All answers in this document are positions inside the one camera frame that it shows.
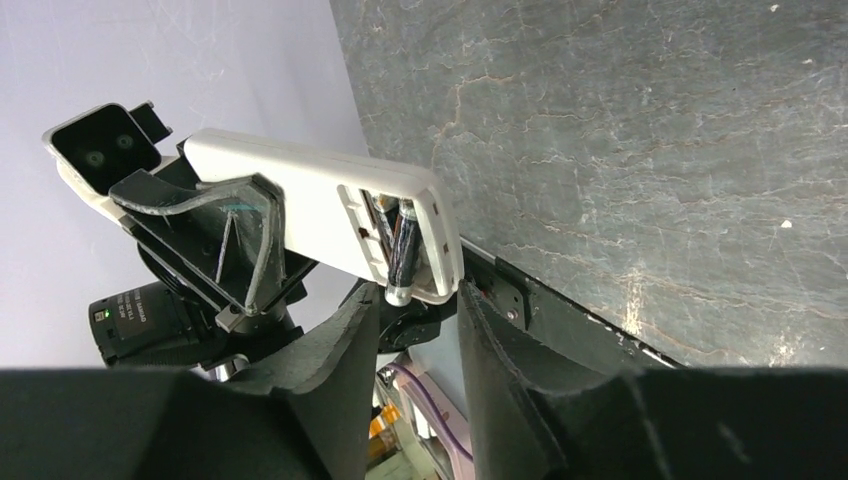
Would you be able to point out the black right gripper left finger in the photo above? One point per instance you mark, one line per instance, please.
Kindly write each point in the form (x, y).
(302, 413)

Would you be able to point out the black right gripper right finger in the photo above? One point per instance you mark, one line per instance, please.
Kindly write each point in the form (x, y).
(534, 414)

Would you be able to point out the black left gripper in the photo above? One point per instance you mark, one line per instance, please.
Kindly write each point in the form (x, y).
(218, 291)

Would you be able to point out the white remote control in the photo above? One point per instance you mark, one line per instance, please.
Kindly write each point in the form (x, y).
(326, 202)

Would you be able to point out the black AAA battery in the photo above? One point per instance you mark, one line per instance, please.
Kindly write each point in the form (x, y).
(404, 256)
(386, 210)

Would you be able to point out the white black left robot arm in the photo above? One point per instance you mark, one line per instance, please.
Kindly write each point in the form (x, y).
(233, 225)

